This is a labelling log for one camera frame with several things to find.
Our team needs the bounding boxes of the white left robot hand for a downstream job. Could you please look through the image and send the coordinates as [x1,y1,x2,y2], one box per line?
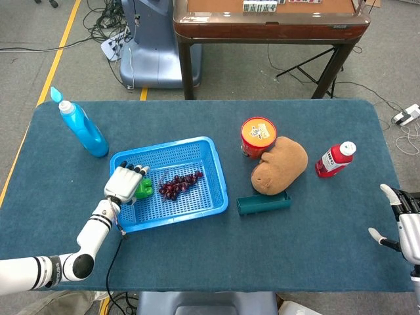
[104,160,150,206]

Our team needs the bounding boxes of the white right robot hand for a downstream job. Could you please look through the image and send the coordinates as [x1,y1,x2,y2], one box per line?
[367,183,420,263]

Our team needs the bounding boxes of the green plastic block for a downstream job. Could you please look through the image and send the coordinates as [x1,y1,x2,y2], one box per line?
[134,178,154,200]

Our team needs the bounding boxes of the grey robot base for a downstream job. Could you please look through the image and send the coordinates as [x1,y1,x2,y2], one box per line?
[136,291,280,315]

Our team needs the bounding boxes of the bunch of purple grapes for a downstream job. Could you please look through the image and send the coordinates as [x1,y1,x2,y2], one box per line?
[158,170,204,201]

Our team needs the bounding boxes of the brown plush toy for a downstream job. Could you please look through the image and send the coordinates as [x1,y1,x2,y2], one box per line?
[251,136,309,196]

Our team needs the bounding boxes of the blue detergent bottle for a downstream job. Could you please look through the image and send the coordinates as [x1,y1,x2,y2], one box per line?
[50,86,110,158]

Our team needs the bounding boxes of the blue plastic perforated basket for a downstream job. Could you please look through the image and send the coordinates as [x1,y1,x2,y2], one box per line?
[110,136,230,234]

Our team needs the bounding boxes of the red juice bottle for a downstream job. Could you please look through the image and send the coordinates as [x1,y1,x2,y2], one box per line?
[315,141,357,179]

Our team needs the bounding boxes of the white power strip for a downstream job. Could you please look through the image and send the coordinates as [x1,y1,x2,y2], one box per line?
[100,31,132,62]
[392,104,420,127]

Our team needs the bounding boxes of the teal plastic holder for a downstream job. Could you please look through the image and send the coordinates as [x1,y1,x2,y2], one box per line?
[236,190,292,217]

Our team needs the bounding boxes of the red instant noodle cup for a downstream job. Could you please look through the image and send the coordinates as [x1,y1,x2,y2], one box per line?
[240,117,278,160]

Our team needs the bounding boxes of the brown mahjong table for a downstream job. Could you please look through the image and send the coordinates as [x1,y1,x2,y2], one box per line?
[173,0,371,100]

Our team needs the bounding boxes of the row of mahjong tiles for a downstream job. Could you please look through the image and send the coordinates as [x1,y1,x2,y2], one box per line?
[242,0,278,13]

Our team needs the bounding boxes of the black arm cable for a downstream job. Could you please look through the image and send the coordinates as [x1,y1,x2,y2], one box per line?
[105,196,129,315]

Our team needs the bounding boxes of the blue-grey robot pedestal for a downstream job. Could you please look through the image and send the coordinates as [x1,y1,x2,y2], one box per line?
[119,0,203,89]

